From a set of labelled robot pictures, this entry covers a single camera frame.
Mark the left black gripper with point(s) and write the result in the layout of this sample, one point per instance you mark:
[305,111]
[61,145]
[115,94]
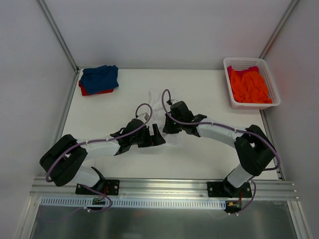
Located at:
[148,137]

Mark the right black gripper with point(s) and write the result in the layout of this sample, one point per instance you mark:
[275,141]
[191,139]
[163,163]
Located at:
[171,123]

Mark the white t shirt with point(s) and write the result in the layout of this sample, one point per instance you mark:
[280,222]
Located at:
[158,118]

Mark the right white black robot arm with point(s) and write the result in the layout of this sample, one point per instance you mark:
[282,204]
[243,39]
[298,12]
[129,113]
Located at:
[253,148]

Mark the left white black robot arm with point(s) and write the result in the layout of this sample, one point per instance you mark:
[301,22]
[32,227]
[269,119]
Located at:
[63,162]

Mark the orange t shirt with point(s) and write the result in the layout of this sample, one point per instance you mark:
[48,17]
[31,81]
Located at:
[249,88]

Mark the white plastic basket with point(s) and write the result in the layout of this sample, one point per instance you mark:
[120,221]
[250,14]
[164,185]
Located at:
[241,63]

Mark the folded blue t shirt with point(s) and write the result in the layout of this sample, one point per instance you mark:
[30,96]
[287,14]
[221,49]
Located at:
[99,79]

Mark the folded red t shirt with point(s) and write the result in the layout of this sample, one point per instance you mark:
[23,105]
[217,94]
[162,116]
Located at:
[84,92]

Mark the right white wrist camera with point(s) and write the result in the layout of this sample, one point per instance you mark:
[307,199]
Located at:
[172,101]

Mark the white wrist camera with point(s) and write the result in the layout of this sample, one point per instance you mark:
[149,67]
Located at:
[172,101]
[143,117]

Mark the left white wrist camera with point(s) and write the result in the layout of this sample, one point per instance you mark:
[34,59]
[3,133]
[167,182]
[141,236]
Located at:
[143,117]

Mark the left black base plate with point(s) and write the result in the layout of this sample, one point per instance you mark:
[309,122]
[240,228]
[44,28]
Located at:
[111,186]

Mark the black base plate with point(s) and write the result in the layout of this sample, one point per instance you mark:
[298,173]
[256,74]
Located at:
[216,189]
[111,186]

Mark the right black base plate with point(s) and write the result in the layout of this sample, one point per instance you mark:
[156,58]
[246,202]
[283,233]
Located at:
[216,189]

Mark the white slotted cable duct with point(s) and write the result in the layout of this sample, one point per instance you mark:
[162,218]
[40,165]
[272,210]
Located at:
[134,203]

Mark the aluminium mounting rail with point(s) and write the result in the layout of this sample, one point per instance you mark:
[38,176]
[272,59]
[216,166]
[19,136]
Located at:
[265,190]

